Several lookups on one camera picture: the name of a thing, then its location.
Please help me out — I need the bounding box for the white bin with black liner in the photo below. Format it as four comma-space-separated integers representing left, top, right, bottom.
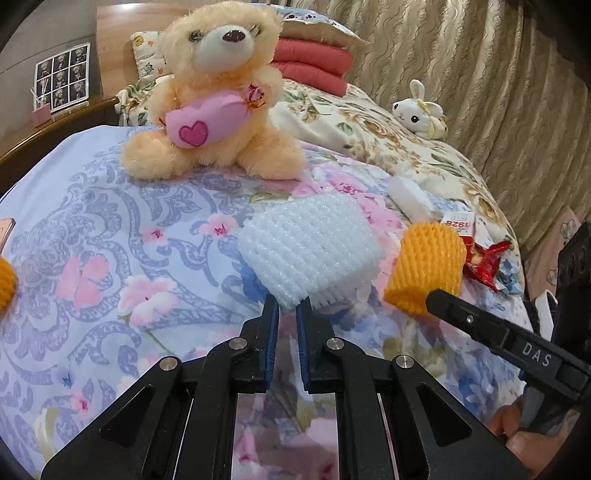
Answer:
522, 288, 560, 342

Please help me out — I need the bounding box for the blue pink floral blanket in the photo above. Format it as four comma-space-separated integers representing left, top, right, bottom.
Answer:
0, 122, 536, 480

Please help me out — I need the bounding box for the wooden nightstand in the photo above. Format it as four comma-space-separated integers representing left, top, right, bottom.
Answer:
0, 95, 122, 162

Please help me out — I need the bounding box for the orange foam fruit net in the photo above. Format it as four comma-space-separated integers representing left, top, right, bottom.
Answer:
0, 256, 19, 315
383, 220, 467, 317

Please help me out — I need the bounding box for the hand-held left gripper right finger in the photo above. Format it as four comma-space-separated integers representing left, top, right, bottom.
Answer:
295, 302, 527, 480

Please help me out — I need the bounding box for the pink heart print cover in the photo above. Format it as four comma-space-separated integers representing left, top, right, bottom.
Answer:
524, 205, 583, 301

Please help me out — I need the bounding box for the white foam fruit net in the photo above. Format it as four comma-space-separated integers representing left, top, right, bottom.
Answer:
236, 194, 386, 311

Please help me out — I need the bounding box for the blue and white crumpled wrapper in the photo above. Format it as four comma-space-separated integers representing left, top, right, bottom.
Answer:
496, 258, 525, 296

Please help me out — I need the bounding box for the red snack packet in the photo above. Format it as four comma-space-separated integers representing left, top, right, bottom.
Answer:
462, 240, 513, 291

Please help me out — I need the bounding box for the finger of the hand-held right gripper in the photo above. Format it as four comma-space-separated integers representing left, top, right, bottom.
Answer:
425, 288, 591, 407

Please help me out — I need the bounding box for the folded red quilt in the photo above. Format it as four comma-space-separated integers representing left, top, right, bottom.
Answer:
272, 37, 354, 97

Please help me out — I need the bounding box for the person's right hand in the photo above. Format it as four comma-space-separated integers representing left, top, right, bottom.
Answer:
489, 404, 580, 469

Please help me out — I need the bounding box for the white bunny plush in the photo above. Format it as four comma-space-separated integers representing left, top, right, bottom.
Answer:
392, 79, 448, 139

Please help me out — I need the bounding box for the dotted blue pillow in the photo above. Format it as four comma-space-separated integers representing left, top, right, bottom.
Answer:
272, 4, 370, 49

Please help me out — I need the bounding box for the wooden headboard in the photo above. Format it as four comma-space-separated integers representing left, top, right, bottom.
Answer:
96, 2, 185, 100

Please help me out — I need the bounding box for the cream rose print duvet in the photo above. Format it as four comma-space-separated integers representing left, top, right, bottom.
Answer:
115, 76, 520, 259

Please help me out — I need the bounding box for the white cartoon print pillow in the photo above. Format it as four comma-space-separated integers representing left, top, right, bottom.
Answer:
130, 30, 167, 81

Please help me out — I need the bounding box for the cream teddy bear plush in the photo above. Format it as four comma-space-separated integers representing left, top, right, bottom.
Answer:
121, 0, 308, 181

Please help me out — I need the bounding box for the black and white photo sheet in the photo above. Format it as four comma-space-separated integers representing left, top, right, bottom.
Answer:
34, 42, 92, 114

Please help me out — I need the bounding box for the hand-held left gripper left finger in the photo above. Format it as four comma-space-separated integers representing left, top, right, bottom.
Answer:
41, 295, 280, 480

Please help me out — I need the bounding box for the small pink box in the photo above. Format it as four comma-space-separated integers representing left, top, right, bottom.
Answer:
0, 217, 17, 252

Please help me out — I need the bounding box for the pink reed diffuser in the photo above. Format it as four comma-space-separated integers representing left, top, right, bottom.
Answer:
28, 88, 52, 126

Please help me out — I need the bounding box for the beige patterned curtain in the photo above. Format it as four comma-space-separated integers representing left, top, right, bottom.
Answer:
323, 0, 591, 259

